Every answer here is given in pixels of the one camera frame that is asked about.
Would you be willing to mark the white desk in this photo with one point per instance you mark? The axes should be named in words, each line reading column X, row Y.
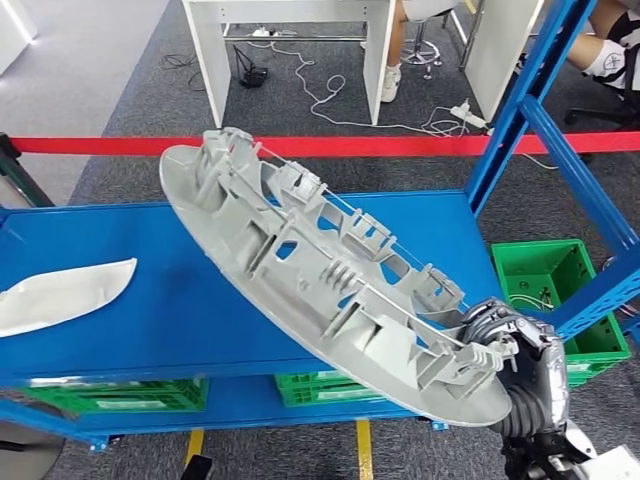
column 215, row 73
column 500, row 53

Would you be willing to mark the person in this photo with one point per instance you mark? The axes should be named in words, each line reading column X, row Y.
column 395, row 40
column 607, row 63

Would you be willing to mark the yellow floor tape outline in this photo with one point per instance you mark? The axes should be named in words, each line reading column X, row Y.
column 364, row 450

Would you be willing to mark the open green plastic crate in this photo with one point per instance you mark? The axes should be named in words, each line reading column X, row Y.
column 530, row 265

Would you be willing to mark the dark barrier post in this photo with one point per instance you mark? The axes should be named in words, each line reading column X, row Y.
column 25, row 179

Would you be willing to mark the grey plastic wheel hubcap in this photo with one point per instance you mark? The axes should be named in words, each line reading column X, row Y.
column 240, row 218

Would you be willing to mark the white power strip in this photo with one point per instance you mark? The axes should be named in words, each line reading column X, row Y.
column 470, row 116
column 265, row 32

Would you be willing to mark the black router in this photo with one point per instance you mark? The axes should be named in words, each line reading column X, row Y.
column 253, row 77

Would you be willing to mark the blue metal shelf rack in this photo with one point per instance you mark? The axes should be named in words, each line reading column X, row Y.
column 150, row 298

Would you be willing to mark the white curved plastic car part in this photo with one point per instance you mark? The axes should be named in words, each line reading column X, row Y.
column 60, row 298

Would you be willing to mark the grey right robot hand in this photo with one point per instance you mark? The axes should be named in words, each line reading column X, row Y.
column 545, row 371

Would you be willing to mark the red barrier tape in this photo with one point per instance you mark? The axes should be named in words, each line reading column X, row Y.
column 125, row 146

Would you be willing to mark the black office chair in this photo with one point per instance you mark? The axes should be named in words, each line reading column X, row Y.
column 600, row 116

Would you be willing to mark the chrome stool base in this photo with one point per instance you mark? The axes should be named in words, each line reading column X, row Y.
column 419, row 52

